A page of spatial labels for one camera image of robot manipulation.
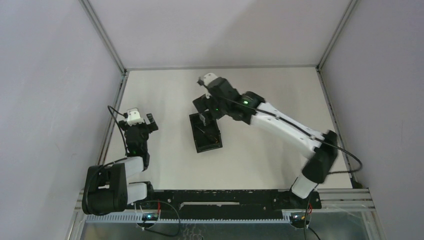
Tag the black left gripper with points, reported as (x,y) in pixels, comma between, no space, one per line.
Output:
(151,123)

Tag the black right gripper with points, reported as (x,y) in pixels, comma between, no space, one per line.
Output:
(203,103)

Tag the black yellow screwdriver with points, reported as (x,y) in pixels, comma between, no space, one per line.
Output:
(208,138)

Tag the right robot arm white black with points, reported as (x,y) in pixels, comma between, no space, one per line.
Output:
(320,149)

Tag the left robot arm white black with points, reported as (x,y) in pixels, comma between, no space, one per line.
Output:
(107,189)

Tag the black plastic bin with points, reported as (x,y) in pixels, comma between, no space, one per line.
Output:
(206,122)

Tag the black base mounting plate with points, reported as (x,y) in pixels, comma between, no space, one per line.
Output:
(247,204)

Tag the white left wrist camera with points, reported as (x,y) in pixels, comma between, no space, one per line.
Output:
(134,117)

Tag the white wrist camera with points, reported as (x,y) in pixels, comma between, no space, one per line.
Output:
(206,79)
(134,117)

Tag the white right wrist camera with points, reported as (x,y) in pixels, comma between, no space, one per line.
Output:
(206,79)

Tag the aluminium frame rail left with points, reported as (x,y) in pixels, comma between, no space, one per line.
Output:
(109,144)

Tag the left controller board with wires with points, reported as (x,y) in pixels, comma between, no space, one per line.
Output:
(149,219)

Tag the controller board with wires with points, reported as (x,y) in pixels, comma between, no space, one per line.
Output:
(149,219)
(302,221)

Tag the aluminium frame rail back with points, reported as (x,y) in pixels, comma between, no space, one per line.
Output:
(221,67)

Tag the right controller board with wires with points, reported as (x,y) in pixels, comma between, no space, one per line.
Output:
(302,221)

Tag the aluminium front frame rails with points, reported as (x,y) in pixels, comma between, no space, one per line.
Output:
(346,214)

